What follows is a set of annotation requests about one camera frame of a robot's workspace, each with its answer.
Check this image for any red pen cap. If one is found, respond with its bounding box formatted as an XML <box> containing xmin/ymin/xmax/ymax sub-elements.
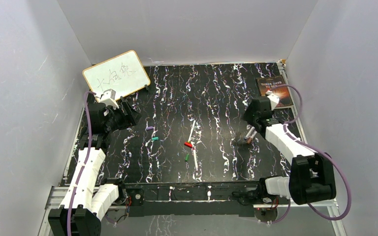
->
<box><xmin>184</xmin><ymin>142</ymin><xmax>193</xmax><ymax>148</ymax></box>

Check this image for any dark paperback book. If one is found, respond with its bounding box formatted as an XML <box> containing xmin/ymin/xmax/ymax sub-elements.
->
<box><xmin>256</xmin><ymin>75</ymin><xmax>293</xmax><ymax>108</ymax></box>

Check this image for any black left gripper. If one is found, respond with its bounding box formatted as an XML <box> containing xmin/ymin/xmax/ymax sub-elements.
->
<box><xmin>104</xmin><ymin>101</ymin><xmax>142</xmax><ymax>134</ymax></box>

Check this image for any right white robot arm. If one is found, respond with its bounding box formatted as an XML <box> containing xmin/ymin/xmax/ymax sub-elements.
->
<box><xmin>232</xmin><ymin>95</ymin><xmax>337</xmax><ymax>205</ymax></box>

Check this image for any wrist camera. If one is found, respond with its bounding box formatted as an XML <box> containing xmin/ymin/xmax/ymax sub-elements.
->
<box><xmin>99</xmin><ymin>89</ymin><xmax>119</xmax><ymax>110</ymax></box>
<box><xmin>265</xmin><ymin>90</ymin><xmax>280</xmax><ymax>111</ymax></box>

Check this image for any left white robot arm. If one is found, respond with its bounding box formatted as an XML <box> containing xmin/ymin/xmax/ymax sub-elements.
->
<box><xmin>48</xmin><ymin>101</ymin><xmax>141</xmax><ymax>236</ymax></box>

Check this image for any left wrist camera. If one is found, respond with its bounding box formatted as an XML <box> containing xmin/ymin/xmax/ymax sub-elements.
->
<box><xmin>99</xmin><ymin>89</ymin><xmax>119</xmax><ymax>110</ymax></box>

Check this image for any white pen brown tip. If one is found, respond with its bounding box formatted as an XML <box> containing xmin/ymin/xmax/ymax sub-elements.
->
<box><xmin>246</xmin><ymin>131</ymin><xmax>257</xmax><ymax>144</ymax></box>

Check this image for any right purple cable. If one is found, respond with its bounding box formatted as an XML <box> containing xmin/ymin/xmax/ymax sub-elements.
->
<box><xmin>270</xmin><ymin>84</ymin><xmax>353</xmax><ymax>225</ymax></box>

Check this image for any small whiteboard wooden frame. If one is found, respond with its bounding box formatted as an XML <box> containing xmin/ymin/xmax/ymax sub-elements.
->
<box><xmin>82</xmin><ymin>50</ymin><xmax>151</xmax><ymax>102</ymax></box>

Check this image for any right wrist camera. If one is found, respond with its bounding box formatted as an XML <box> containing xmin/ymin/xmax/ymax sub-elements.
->
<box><xmin>265</xmin><ymin>90</ymin><xmax>280</xmax><ymax>111</ymax></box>

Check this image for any white pen red tip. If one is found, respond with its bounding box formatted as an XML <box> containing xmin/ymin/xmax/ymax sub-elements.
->
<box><xmin>192</xmin><ymin>148</ymin><xmax>198</xmax><ymax>171</ymax></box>

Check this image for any white marker pen yellow end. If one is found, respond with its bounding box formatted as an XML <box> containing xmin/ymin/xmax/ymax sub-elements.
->
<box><xmin>188</xmin><ymin>120</ymin><xmax>196</xmax><ymax>143</ymax></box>

